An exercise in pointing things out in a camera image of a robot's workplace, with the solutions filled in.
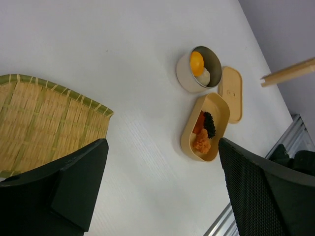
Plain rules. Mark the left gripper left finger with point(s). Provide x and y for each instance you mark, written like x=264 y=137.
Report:
x=56 y=199

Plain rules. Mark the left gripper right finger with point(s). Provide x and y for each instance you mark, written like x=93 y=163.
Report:
x=267 y=198

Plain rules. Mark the fried chicken piece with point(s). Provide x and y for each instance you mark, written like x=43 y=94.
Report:
x=201 y=142

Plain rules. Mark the black sea cucumber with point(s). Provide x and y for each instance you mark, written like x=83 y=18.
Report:
x=209 y=125

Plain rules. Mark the red-orange food slice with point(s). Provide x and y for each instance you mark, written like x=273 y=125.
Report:
x=199 y=123

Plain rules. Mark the tan rectangular box lid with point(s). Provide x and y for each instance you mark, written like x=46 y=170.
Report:
x=231 y=90

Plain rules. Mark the white steamed bun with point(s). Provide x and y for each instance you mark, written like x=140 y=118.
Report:
x=204 y=78

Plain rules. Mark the tan rectangular lunch box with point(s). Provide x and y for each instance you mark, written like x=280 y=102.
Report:
x=218 y=108

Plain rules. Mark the bamboo fan-shaped tray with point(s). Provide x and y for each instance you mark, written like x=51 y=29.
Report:
x=41 y=121

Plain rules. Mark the round steel-lined container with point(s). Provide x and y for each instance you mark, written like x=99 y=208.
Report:
x=185 y=76

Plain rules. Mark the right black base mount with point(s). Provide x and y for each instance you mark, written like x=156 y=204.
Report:
x=303 y=161

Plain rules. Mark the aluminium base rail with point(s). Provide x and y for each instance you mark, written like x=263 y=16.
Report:
x=294 y=139

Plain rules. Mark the right aluminium frame post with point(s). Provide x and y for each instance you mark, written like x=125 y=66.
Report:
x=291 y=72

